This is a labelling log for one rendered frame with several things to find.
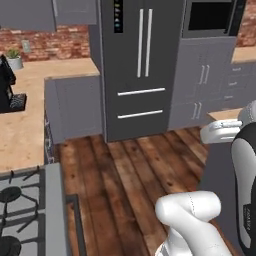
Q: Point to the black built-in oven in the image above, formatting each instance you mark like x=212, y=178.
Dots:
x=208, y=16

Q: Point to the grey wall cabinet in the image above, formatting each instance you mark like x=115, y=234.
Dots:
x=76, y=11

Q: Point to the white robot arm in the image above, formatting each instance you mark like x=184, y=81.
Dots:
x=190, y=213

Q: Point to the grey wall cabinet door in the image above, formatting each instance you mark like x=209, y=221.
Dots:
x=26, y=15

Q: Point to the grey gas hob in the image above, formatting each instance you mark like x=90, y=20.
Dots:
x=30, y=213

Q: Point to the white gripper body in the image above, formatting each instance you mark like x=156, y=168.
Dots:
x=216, y=135

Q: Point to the grey tall cupboard run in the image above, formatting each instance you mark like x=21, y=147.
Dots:
x=190, y=83

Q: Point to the green plant in white pot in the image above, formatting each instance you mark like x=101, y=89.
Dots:
x=14, y=60

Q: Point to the dark grey fridge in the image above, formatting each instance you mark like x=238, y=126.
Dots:
x=133, y=50

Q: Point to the black coffee machine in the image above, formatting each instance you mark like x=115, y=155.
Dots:
x=6, y=90

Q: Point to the grey base cabinet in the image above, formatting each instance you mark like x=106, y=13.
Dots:
x=76, y=106

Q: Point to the grey wall socket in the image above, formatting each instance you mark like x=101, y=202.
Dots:
x=26, y=46

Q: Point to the grey drawer cabinet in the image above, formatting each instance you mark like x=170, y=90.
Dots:
x=240, y=83

